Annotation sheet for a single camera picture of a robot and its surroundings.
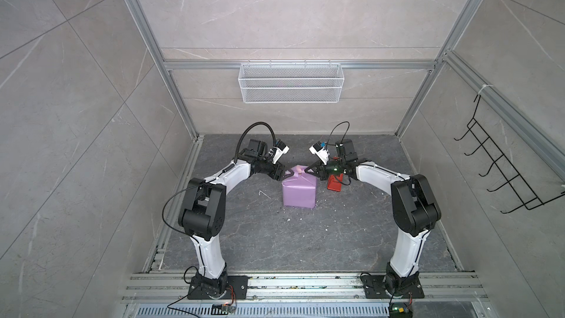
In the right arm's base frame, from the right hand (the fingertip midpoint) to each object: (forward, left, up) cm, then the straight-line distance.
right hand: (306, 168), depth 92 cm
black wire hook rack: (-27, -57, +21) cm, 67 cm away
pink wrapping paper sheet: (-10, +4, -1) cm, 10 cm away
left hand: (+1, +8, +1) cm, 8 cm away
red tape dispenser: (-6, -12, -3) cm, 13 cm away
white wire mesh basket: (+36, +7, +18) cm, 41 cm away
